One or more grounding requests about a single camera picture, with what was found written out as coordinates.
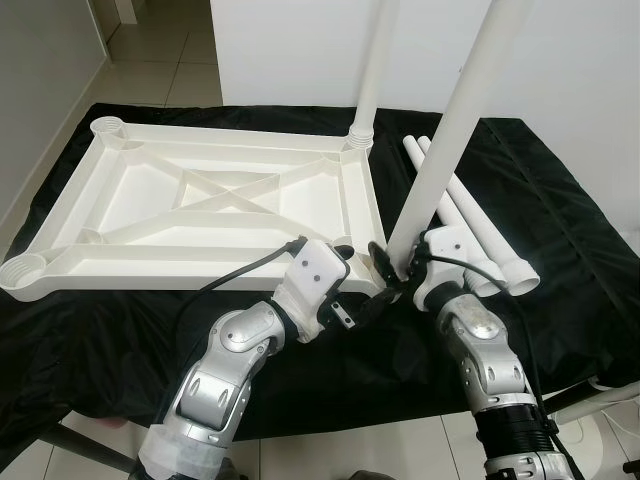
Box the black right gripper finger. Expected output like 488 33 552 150
368 243 413 303

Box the white tapered plastic table leg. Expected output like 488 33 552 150
417 135 542 297
402 137 509 298
345 0 401 151
383 0 543 276

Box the white plastic ribbed table top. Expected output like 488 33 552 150
0 115 393 303

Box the black table cloth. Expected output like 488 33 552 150
0 103 640 451

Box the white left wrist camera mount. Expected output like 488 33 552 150
270 240 353 339

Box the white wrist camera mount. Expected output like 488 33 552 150
270 240 353 339
412 228 483 313

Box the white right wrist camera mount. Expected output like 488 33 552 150
412 228 483 313

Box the black metal frame bar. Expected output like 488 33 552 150
545 378 640 421
40 420 141 471

